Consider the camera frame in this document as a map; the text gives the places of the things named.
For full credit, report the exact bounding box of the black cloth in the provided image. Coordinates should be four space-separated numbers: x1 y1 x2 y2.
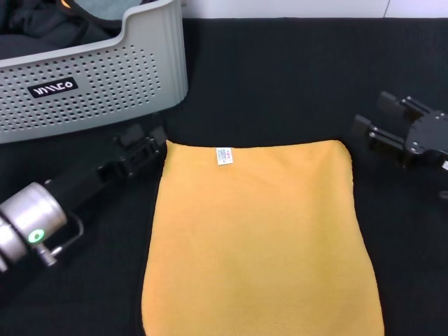
0 0 118 60

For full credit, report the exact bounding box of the grey perforated storage box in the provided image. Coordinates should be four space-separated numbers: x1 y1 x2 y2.
0 0 190 144

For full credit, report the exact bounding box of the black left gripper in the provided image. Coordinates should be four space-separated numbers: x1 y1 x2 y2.
43 123 168 215

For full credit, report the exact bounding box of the left arm connector cable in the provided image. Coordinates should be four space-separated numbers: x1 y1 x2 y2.
34 212 85 269

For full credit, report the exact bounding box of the grey yellow black-trimmed towel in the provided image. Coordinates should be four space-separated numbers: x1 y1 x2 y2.
134 137 386 336
57 0 150 27

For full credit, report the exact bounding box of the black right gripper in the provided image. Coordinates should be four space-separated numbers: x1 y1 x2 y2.
351 90 448 172

